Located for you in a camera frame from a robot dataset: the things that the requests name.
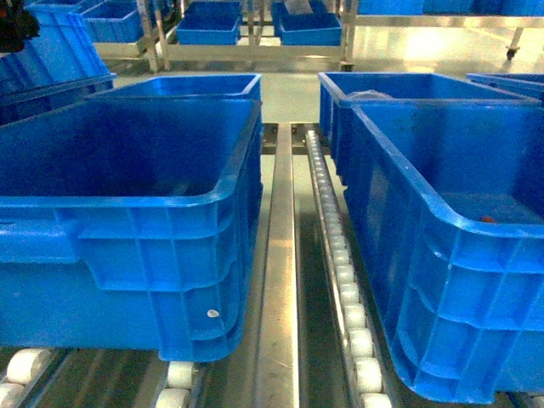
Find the blue bin front left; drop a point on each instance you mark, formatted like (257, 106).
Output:
(131, 224)

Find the steel divider rail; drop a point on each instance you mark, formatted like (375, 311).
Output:
(277, 366)

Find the blue bin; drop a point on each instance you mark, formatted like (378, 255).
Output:
(447, 206)
(341, 91)
(131, 224)
(224, 86)

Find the blue bin far background left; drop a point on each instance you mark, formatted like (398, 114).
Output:
(210, 23)

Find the blue bin background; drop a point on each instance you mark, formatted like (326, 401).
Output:
(210, 23)
(318, 28)

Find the stacked blue bins far left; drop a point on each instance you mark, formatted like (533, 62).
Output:
(59, 67)

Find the blue bin far background right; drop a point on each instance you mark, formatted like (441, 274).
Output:
(318, 28)

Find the white roller conveyor track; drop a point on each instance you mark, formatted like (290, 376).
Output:
(362, 363)

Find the blue bin front right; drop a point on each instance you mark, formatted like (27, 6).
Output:
(447, 206)

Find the blue bin rear left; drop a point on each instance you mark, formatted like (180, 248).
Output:
(224, 86)

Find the blue bin rear right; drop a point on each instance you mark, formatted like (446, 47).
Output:
(341, 91)

